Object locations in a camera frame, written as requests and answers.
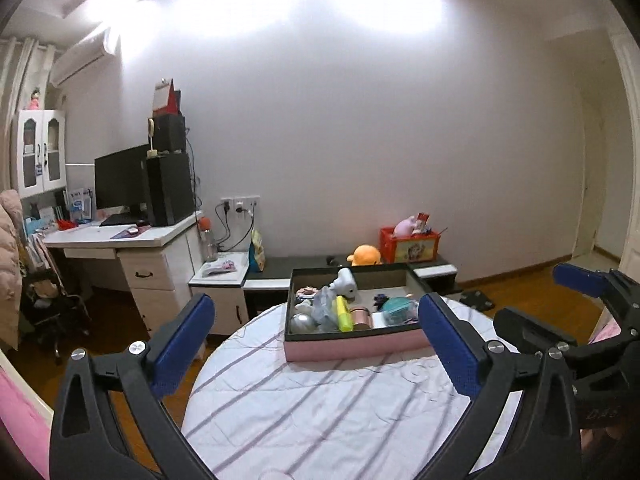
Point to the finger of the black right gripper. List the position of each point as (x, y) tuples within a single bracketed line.
[(528, 334), (595, 284)]

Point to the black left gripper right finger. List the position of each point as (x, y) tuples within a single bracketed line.
[(543, 440)]

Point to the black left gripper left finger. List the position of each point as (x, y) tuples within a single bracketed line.
[(87, 440)]

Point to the rose gold metallic cup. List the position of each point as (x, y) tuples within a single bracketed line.
[(361, 319)]

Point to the yellow highlighter marker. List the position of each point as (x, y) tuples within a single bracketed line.
[(344, 317)]

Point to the white ear-shaped device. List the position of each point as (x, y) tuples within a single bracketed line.
[(344, 284)]

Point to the clear dental flossers box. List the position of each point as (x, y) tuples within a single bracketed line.
[(323, 310)]

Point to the pink block donut toy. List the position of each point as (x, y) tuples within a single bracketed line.
[(306, 293)]

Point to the white silver round gadget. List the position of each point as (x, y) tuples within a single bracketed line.
[(302, 323)]

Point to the red storage basket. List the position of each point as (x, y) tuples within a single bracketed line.
[(411, 249)]

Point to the pink black storage box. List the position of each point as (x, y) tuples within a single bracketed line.
[(376, 284)]

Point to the white striped tablecloth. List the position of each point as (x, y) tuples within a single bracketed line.
[(254, 415)]

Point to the pink pig plush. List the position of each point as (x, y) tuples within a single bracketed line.
[(406, 227)]

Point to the orange octopus plush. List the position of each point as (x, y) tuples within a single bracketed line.
[(365, 255)]

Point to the white desk with drawers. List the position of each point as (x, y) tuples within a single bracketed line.
[(157, 264)]

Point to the low white side cabinet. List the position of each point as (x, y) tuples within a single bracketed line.
[(223, 282)]

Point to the bottle with orange cap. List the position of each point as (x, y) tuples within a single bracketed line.
[(207, 241)]

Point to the pink padded jacket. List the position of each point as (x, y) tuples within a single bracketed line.
[(12, 240)]

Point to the yellow blue snack bag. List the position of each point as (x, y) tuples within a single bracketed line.
[(256, 252)]

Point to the black computer monitor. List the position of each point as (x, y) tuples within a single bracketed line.
[(118, 178)]

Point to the white glass-door cabinet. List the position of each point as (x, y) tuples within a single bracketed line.
[(38, 145)]

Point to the black speaker on tower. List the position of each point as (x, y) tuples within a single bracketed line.
[(169, 133)]

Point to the red paper bag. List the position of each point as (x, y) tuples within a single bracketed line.
[(166, 99)]

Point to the beige curtain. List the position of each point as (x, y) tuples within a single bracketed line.
[(26, 65)]

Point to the white air conditioner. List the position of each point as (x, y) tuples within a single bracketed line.
[(94, 47)]

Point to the wall power socket strip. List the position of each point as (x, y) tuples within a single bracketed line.
[(240, 204)]

